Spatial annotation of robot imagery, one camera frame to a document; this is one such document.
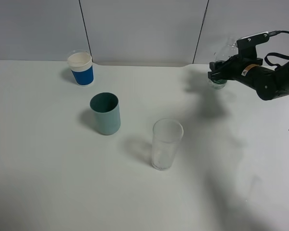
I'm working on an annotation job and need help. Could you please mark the teal green plastic cup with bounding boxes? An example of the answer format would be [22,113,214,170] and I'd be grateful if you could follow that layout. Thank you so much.
[90,92,121,135]

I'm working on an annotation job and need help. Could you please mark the clear drinking glass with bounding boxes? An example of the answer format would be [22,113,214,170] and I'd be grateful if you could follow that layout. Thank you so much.
[151,118,184,171]

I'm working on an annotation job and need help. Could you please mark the clear bottle green label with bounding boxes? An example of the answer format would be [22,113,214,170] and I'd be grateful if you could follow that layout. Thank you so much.
[208,36,238,90]

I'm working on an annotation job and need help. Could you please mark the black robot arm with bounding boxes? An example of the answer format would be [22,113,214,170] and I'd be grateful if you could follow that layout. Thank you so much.
[208,47,289,101]

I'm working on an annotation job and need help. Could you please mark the blue paper cup white lid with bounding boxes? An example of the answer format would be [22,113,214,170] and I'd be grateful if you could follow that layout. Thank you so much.
[67,50,94,86]

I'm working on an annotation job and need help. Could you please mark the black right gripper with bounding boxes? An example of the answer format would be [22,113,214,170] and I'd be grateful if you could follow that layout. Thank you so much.
[208,44,264,84]

